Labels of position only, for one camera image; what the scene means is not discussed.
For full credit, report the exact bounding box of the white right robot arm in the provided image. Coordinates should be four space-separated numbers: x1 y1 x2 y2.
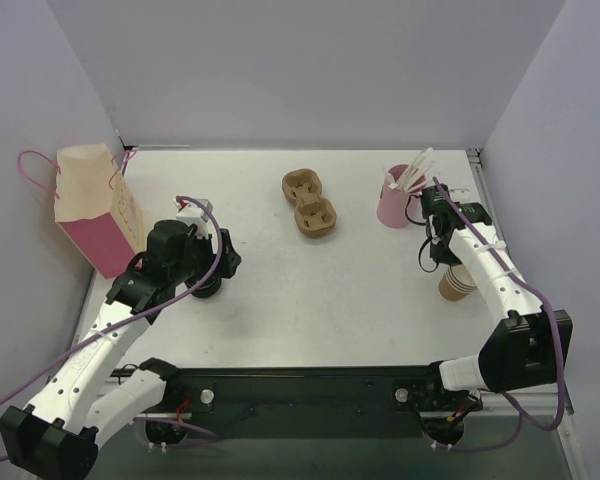
420 184 573 408

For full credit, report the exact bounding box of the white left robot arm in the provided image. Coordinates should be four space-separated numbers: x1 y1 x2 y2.
0 220 241 479

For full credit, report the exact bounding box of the pink straw holder cup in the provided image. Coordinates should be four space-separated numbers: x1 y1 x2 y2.
376 164 426 229

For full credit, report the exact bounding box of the stack of brown paper cups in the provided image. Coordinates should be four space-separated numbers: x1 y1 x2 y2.
438 264 477 302

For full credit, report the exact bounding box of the brown pulp cup carrier stack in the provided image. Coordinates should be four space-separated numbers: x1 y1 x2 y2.
282 169 337 238

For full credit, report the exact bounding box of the pink paper gift bag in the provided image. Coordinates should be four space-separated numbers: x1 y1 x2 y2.
18 142 147 280

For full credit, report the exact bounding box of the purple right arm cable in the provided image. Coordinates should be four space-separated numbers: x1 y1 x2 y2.
432 175 567 451

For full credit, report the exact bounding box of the aluminium frame rail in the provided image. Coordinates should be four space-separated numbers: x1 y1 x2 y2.
466 148 569 431

